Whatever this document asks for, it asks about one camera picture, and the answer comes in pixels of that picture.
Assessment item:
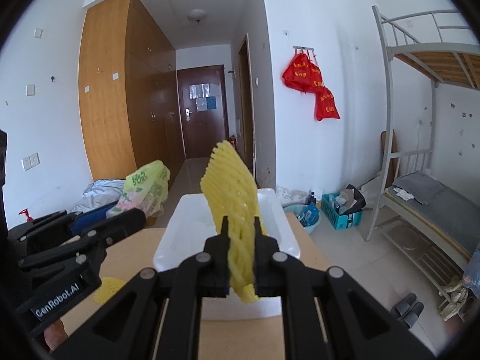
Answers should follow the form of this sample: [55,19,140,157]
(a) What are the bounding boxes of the grey pillow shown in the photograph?
[392,171,445,206]

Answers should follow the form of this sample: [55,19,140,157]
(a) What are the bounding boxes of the taped paper notices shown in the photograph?
[188,82,218,111]

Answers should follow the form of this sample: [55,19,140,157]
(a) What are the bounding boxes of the grey metal bunk bed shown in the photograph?
[371,5,480,308]

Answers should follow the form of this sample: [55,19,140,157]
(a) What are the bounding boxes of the black bag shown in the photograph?
[339,184,366,212]

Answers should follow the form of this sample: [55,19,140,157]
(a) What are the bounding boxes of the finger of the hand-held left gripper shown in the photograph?
[7,202,121,241]
[19,208,147,271]

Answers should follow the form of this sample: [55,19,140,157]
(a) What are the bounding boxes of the brown side door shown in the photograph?
[238,34,256,181]

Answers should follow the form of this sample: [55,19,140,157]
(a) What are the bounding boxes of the person's left hand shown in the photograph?
[44,319,70,351]

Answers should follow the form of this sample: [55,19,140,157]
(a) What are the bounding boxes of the square red cloth bag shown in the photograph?
[314,87,341,122]

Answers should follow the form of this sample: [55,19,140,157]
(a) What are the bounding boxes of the beige crumpled cloth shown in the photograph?
[437,275,469,321]

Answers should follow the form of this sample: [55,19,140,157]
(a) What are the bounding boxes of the green tissue packet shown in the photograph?
[115,160,171,218]

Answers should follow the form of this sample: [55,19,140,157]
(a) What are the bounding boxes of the blue plastic basin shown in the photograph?
[282,203,321,235]

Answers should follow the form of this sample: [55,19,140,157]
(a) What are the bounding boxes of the blue starred cloth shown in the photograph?
[462,240,480,293]

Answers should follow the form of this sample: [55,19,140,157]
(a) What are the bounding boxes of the grey mattress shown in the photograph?
[382,184,480,259]

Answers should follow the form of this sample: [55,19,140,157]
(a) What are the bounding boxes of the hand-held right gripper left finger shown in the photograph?
[49,215,231,360]

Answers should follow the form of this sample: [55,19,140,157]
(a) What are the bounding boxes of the large red cloth bag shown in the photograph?
[282,53,312,92]

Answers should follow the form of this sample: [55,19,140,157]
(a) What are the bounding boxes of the leaning wooden board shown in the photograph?
[380,130,399,181]

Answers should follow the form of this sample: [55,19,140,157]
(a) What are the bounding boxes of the yellow foam fruit net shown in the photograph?
[92,277,128,304]
[200,139,269,305]

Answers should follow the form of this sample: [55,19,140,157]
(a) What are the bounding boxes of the wooden wardrobe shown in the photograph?
[78,0,184,184]

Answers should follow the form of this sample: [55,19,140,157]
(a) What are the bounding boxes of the light blue bedsheet bundle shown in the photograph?
[73,179,126,214]

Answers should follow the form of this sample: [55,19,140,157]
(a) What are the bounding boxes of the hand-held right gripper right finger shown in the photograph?
[253,215,437,360]

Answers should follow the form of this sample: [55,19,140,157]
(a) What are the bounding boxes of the grey slipper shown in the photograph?
[391,292,417,317]
[401,302,424,327]

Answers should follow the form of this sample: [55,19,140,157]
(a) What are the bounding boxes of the white foam box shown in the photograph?
[152,187,301,321]

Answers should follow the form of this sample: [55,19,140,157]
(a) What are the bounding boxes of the blue cardboard box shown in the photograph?
[321,192,364,231]

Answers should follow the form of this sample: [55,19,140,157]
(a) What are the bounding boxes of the dark brown entrance door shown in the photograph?
[176,64,230,160]

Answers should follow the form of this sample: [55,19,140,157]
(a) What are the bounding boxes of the narrow red cloth bag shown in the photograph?
[307,58,324,91]

